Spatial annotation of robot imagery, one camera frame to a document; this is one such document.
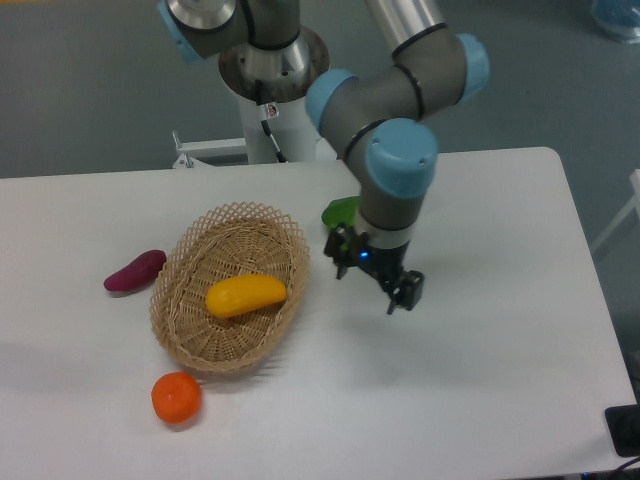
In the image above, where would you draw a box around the black device at edge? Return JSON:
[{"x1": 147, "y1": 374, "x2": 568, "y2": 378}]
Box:
[{"x1": 604, "y1": 404, "x2": 639, "y2": 458}]

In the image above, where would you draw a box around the green bok choy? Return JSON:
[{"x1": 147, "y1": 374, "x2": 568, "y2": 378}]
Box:
[{"x1": 321, "y1": 196, "x2": 360, "y2": 229}]

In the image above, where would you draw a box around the white frame at right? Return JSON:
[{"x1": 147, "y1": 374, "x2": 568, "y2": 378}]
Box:
[{"x1": 589, "y1": 169, "x2": 639, "y2": 260}]

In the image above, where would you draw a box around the yellow mango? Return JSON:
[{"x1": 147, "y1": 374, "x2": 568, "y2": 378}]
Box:
[{"x1": 205, "y1": 274, "x2": 287, "y2": 318}]

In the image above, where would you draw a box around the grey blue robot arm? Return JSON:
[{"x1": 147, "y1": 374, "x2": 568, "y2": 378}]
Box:
[{"x1": 157, "y1": 1, "x2": 490, "y2": 310}]

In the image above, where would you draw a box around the orange tangerine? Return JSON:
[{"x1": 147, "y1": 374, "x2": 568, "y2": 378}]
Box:
[{"x1": 151, "y1": 372, "x2": 202, "y2": 425}]

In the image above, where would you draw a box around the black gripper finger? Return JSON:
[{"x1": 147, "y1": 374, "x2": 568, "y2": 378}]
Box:
[
  {"x1": 324, "y1": 224, "x2": 357, "y2": 279},
  {"x1": 385, "y1": 270, "x2": 425, "y2": 315}
]

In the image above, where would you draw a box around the woven wicker basket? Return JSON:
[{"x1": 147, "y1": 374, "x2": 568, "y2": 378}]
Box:
[{"x1": 150, "y1": 202, "x2": 310, "y2": 375}]

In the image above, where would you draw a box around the purple sweet potato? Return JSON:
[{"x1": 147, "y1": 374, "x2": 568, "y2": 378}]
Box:
[{"x1": 103, "y1": 250, "x2": 167, "y2": 293}]

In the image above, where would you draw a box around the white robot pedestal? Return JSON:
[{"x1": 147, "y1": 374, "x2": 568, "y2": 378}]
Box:
[{"x1": 171, "y1": 27, "x2": 346, "y2": 169}]

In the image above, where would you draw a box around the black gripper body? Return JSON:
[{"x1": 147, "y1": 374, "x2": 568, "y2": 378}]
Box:
[{"x1": 349, "y1": 227, "x2": 410, "y2": 293}]

